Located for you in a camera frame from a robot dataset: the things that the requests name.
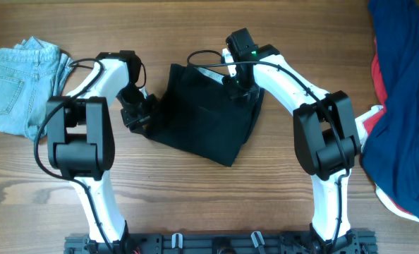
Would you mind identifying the black shorts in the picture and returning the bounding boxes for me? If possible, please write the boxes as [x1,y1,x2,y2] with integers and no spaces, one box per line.
[146,63,265,167]

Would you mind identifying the folded light blue jeans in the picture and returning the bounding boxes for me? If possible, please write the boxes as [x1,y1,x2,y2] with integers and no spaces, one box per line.
[0,37,73,140]

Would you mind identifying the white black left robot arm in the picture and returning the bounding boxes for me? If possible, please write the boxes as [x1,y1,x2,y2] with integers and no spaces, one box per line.
[43,50,158,253]

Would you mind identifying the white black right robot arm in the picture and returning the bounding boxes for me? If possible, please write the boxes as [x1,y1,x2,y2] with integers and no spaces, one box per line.
[223,28,360,253]

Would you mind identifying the blue garment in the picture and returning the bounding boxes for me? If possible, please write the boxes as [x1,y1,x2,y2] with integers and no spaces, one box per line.
[361,0,419,219]

